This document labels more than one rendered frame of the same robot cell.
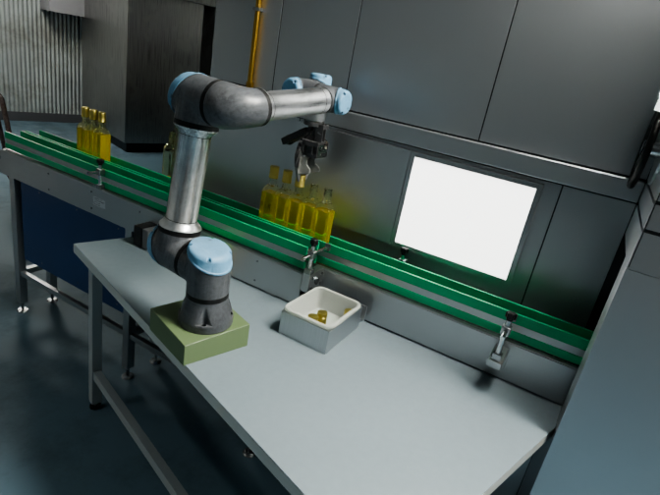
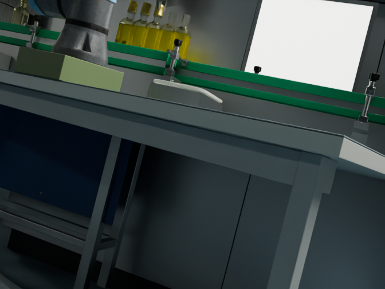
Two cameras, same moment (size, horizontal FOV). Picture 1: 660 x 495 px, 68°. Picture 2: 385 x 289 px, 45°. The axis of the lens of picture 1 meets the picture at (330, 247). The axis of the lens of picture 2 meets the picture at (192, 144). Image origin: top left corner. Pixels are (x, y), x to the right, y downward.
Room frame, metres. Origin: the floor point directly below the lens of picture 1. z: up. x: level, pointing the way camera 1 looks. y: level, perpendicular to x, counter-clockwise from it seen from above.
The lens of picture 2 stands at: (-0.08, 0.10, 0.68)
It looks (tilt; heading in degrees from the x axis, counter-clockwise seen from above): 0 degrees down; 354
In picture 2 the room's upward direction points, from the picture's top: 14 degrees clockwise
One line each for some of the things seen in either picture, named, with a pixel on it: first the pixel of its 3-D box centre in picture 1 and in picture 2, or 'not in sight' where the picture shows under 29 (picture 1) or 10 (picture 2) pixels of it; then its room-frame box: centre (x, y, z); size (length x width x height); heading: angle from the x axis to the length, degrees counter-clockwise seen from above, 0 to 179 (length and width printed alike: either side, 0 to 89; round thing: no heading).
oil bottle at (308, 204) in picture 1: (307, 225); (163, 52); (1.70, 0.09, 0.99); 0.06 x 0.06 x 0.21; 63
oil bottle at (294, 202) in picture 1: (294, 220); (149, 49); (1.72, 0.15, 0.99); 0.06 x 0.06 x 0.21; 63
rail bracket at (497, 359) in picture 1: (501, 344); (365, 112); (1.25, -0.53, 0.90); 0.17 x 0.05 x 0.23; 154
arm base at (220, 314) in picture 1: (206, 303); (83, 43); (1.21, 0.31, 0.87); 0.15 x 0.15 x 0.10
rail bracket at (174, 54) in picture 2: (315, 254); (176, 59); (1.53, 0.04, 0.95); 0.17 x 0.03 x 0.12; 154
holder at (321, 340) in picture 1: (325, 315); (188, 107); (1.42, -0.03, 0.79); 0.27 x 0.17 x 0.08; 154
